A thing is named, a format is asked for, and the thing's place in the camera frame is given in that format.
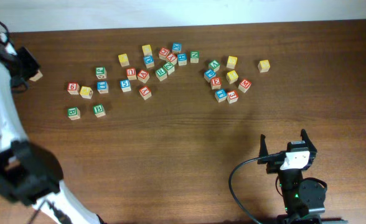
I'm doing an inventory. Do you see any red and wood block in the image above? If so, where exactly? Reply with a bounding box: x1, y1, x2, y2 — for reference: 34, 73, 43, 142
166, 53, 177, 65

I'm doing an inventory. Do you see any blue X block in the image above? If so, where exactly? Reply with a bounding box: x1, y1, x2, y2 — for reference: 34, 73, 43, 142
172, 42, 182, 54

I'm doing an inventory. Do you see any green N block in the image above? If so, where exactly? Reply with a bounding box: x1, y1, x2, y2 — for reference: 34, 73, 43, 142
190, 51, 199, 63

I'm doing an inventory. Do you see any red C block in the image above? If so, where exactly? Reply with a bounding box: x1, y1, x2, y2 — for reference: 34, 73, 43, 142
159, 47, 170, 60

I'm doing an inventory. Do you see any blue 1 block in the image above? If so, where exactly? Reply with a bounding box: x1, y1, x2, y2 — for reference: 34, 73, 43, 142
215, 89, 227, 103

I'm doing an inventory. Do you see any yellow block upper left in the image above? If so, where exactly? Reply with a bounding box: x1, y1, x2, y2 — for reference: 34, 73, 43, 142
118, 54, 129, 67

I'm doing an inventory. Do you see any red M block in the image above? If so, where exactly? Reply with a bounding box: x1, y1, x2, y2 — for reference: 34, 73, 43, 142
238, 78, 251, 93

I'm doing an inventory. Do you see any green b block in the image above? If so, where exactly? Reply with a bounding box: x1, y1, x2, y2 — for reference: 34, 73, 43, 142
67, 107, 80, 120
93, 104, 106, 118

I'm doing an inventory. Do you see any blue I block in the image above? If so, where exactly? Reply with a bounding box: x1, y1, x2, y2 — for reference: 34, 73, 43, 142
96, 81, 109, 94

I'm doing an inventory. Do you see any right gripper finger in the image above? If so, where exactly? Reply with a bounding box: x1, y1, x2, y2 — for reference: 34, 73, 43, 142
259, 134, 269, 157
301, 129, 316, 152

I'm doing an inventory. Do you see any green B block left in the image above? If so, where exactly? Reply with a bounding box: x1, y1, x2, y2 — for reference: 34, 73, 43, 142
67, 107, 80, 120

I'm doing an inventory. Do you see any yellow block centre right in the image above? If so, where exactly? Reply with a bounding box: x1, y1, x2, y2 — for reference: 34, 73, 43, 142
226, 70, 238, 84

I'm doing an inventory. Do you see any green V block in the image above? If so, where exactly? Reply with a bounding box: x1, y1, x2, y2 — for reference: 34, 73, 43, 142
209, 60, 220, 72

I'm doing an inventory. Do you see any red A block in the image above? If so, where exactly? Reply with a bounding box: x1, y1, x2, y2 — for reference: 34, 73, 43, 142
137, 70, 149, 83

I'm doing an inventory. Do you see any red I block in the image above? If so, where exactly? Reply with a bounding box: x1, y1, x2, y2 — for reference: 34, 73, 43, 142
29, 70, 43, 82

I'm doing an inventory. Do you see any green R block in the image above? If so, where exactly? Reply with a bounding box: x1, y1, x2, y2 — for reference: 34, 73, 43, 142
156, 68, 167, 82

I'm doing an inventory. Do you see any blue P block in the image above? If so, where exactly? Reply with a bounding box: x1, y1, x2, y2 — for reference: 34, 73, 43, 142
204, 69, 216, 83

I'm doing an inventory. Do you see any yellow block far right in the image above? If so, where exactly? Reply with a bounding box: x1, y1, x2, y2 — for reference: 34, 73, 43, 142
258, 60, 270, 73

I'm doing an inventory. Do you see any yellow C block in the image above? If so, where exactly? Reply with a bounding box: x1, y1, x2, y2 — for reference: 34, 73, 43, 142
142, 44, 153, 57

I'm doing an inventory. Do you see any red K block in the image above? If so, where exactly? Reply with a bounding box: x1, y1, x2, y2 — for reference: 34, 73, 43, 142
139, 86, 152, 100

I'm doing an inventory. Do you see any red E block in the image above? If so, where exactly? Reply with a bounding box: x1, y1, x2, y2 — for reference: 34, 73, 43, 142
210, 77, 222, 90

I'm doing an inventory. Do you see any red U block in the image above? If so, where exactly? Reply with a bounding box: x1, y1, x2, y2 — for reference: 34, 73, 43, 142
126, 68, 137, 80

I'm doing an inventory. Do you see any yellow block upper right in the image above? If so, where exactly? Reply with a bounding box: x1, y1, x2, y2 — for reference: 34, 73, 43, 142
226, 56, 238, 70

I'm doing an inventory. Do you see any green Z block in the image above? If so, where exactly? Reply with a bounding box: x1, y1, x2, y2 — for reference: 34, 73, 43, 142
163, 62, 175, 75

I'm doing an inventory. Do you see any green B block right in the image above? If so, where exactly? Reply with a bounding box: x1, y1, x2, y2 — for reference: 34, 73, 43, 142
93, 104, 106, 118

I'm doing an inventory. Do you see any red 3 block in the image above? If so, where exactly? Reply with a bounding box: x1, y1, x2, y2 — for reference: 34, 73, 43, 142
227, 90, 239, 103

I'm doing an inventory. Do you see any blue H block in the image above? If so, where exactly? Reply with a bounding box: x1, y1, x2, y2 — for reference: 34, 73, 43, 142
177, 53, 187, 66

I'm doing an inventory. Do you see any red 6 block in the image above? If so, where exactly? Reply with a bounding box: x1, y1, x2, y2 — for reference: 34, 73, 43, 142
67, 82, 80, 95

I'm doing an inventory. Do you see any blue 5 block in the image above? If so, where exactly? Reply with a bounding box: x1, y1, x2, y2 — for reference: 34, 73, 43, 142
120, 80, 131, 92

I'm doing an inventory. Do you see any blue D block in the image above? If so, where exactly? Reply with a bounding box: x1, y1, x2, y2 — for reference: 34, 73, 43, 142
143, 55, 154, 68

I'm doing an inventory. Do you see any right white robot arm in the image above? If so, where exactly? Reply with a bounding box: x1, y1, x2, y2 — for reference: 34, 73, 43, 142
258, 129, 327, 223

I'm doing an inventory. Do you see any green J block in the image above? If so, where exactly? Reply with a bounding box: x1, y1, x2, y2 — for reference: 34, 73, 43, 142
95, 67, 107, 80

